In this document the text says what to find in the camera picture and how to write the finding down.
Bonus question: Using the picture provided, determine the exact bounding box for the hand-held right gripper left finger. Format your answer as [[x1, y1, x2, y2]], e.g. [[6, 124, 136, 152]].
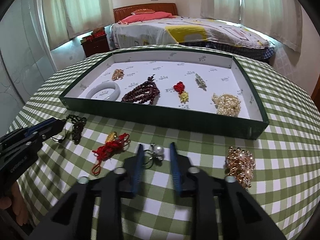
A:
[[27, 144, 145, 240]]

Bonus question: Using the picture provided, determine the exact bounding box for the dark wooden nightstand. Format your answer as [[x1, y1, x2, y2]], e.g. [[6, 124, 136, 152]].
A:
[[80, 37, 110, 58]]

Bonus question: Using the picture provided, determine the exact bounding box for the white pearl necklace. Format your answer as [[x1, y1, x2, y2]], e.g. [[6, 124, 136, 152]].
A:
[[212, 92, 242, 117]]

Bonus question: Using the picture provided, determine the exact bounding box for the red cord gold pendant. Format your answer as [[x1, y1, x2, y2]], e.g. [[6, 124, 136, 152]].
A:
[[92, 131, 131, 175]]

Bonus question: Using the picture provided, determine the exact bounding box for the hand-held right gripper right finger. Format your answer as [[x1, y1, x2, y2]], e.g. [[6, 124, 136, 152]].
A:
[[170, 142, 288, 240]]

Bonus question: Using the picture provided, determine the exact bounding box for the brown wooden door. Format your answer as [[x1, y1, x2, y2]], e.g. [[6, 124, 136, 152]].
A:
[[310, 79, 320, 100]]

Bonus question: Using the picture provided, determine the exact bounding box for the blue plaid bed sheet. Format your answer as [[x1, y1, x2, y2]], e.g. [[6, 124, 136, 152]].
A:
[[180, 41, 275, 64]]

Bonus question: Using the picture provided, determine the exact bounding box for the white jade bangle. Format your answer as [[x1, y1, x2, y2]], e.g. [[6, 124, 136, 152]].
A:
[[86, 82, 121, 101]]

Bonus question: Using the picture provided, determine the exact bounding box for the dark red bead bracelet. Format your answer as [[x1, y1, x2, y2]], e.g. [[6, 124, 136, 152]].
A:
[[121, 74, 160, 105]]

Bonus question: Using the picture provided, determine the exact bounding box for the dark brown bead necklace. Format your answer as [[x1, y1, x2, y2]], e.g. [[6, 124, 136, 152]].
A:
[[51, 114, 87, 144]]

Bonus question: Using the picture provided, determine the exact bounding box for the person's left hand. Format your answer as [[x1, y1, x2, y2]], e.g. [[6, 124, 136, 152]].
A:
[[0, 180, 29, 230]]

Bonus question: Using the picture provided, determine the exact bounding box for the pink pillow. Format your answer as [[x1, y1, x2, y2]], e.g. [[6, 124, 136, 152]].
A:
[[119, 11, 175, 25]]

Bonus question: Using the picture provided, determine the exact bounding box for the silver brooch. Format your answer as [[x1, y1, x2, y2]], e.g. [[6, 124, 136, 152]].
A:
[[194, 73, 208, 90]]

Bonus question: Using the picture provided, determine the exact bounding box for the red knot gold charm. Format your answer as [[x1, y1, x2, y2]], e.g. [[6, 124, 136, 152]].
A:
[[173, 81, 190, 104]]

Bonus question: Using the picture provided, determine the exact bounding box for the bed with patterned cover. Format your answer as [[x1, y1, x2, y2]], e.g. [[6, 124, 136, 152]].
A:
[[111, 16, 277, 49]]

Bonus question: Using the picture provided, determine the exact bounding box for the frosted glass sliding wardrobe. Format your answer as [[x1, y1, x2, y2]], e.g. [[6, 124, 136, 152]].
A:
[[0, 0, 58, 125]]

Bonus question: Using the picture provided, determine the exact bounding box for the pearl ring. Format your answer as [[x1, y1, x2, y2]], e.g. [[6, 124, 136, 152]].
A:
[[142, 143, 164, 169]]

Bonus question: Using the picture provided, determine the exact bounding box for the wooden bed headboard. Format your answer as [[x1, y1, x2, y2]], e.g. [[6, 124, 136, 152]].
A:
[[112, 3, 178, 23]]

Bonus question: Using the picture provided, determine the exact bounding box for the green checked tablecloth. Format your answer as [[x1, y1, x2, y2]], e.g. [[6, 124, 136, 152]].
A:
[[5, 44, 320, 240]]

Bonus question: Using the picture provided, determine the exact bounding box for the dark green shallow box tray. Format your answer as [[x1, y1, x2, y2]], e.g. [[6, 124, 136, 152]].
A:
[[59, 49, 270, 140]]

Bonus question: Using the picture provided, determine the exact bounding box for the white curtain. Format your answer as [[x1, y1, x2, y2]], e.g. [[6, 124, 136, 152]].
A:
[[237, 0, 303, 53], [62, 0, 114, 39], [41, 0, 69, 50], [200, 0, 242, 24]]

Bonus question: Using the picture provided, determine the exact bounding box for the gold pearl brooch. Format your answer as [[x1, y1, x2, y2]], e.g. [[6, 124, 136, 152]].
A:
[[225, 147, 256, 189]]

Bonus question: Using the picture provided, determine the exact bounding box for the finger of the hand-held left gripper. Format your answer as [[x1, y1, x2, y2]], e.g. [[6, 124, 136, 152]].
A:
[[0, 118, 66, 143], [24, 123, 66, 147]]

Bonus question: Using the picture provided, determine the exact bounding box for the gold chain bracelet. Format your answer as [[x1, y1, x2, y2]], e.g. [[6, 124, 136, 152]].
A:
[[111, 68, 125, 81]]

